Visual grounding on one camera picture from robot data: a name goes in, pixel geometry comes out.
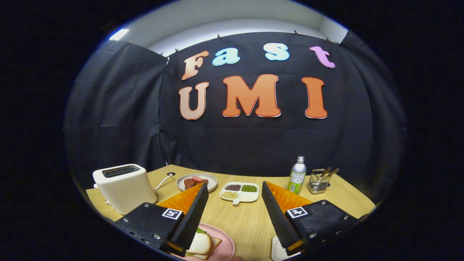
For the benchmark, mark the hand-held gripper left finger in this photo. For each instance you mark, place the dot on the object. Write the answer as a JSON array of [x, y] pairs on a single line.
[[192, 217]]

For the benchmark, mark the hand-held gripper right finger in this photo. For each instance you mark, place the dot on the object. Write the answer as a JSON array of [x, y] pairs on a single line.
[[277, 217]]

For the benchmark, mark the brown meat piece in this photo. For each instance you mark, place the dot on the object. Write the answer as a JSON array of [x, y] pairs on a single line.
[[203, 181], [189, 184]]

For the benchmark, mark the white rectangular plate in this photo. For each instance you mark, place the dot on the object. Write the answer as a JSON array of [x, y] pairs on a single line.
[[277, 252]]

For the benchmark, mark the white divided dish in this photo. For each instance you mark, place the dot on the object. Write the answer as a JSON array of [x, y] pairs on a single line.
[[248, 197]]

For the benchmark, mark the square white bread slice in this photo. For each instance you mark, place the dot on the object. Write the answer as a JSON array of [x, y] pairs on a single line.
[[216, 243]]

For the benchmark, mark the pink sausage slice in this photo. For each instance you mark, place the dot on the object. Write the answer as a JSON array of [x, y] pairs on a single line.
[[197, 179]]

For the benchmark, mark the white round plate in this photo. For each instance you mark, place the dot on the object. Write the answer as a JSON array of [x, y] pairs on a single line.
[[212, 183]]

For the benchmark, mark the pile of green beans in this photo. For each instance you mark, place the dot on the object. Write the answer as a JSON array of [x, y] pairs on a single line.
[[249, 188]]

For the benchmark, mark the pink round plate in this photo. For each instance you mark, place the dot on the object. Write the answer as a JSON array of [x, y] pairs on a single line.
[[226, 243]]

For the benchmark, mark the pile of yellow soybeans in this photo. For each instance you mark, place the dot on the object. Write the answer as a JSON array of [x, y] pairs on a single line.
[[229, 195]]

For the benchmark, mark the silver bottle green label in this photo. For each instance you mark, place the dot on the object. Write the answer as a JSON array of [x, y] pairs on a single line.
[[297, 177]]

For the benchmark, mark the pile of dark red beans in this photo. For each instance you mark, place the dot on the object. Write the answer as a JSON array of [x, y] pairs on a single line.
[[233, 187]]

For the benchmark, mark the white toaster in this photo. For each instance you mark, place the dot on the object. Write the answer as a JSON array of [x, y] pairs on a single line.
[[127, 190]]

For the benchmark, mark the ceiling light panel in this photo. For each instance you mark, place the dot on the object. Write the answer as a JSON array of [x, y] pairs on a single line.
[[119, 34]]

